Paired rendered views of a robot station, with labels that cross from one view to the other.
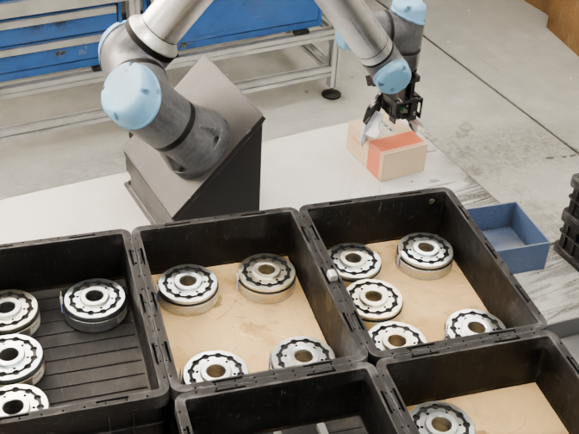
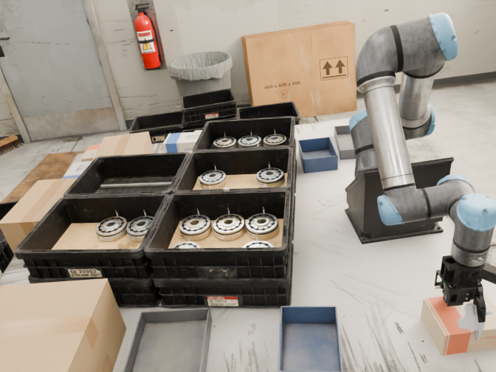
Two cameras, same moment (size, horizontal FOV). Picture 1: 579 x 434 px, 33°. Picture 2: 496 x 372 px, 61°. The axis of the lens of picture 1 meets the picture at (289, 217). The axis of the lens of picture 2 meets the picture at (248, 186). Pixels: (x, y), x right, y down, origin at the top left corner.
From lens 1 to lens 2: 2.16 m
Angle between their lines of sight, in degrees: 91
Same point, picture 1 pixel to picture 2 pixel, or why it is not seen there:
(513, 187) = not seen: outside the picture
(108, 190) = not seen: hidden behind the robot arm
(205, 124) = (365, 157)
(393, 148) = (435, 308)
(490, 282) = (205, 260)
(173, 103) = (359, 133)
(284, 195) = (402, 260)
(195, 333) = (246, 181)
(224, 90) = not seen: hidden behind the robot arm
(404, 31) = (453, 215)
